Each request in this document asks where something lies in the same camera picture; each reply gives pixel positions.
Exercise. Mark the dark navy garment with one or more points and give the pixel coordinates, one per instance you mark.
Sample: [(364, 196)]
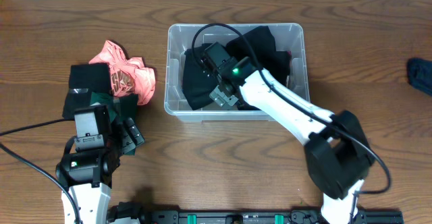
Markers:
[(419, 74)]

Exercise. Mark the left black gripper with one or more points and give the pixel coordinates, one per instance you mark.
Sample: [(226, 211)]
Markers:
[(127, 137)]

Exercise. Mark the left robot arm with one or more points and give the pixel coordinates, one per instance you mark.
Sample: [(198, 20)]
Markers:
[(86, 169)]

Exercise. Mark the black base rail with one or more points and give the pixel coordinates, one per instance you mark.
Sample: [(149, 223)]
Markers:
[(236, 217)]

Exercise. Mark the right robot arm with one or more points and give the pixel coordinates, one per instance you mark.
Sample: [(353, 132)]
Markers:
[(338, 156)]

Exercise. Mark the folded black garment with tape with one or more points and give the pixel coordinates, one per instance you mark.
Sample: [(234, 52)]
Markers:
[(83, 81)]

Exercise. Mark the crumpled coral orange shirt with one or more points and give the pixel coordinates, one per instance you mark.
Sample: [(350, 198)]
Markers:
[(128, 76)]

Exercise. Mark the dark green garment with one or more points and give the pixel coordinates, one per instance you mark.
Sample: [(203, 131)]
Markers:
[(119, 108)]

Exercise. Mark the clear plastic storage bin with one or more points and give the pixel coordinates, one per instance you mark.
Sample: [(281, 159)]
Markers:
[(288, 37)]

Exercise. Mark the black shirt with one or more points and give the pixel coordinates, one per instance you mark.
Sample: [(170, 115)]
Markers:
[(197, 85)]

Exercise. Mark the red navy plaid shirt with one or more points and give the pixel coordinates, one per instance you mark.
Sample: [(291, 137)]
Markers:
[(288, 78)]

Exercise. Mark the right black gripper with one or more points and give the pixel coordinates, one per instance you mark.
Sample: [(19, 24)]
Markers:
[(222, 86)]

